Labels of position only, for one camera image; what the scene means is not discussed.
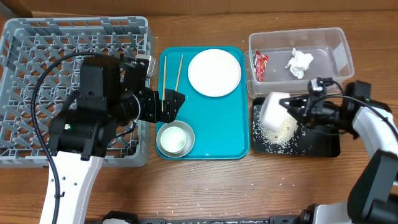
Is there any pile of rice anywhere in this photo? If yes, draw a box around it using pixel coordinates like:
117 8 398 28
252 105 306 156

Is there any right wooden chopstick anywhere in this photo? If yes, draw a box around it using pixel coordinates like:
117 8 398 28
175 54 183 91

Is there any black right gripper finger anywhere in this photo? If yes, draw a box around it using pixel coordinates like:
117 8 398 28
280 102 306 124
279 95 309 105

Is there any large white plate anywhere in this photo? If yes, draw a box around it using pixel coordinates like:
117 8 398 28
188 49 242 97

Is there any grey dishwasher rack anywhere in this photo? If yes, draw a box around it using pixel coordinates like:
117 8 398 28
1 16 155 168

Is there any white tissue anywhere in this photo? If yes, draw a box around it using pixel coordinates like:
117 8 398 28
285 48 313 80

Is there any black plastic tray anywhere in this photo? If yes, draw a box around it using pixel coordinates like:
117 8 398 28
252 98 340 157

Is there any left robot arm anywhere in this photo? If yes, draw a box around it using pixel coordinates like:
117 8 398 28
40 52 185 223

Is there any red snack wrapper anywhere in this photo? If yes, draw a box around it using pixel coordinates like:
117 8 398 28
254 50 269 82

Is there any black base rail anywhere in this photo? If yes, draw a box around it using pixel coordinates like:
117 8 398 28
85 210 313 224

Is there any grey bowl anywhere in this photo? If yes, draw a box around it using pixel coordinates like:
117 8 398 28
156 121 195 158

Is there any clear plastic waste bin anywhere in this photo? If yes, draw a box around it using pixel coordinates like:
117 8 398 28
245 27 354 98

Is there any pink bowl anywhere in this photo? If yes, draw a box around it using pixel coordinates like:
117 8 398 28
259 92 290 133

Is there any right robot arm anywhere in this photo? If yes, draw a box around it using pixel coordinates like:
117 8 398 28
279 78 397 223

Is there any left wooden chopstick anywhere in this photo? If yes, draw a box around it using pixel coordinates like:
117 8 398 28
162 56 167 112

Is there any white cup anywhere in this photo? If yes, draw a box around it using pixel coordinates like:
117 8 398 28
160 126 187 154

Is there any wooden chopstick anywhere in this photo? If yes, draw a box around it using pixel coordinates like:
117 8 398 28
175 54 183 91
162 56 167 112

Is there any teal serving tray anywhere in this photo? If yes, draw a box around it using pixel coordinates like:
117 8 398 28
158 46 250 160

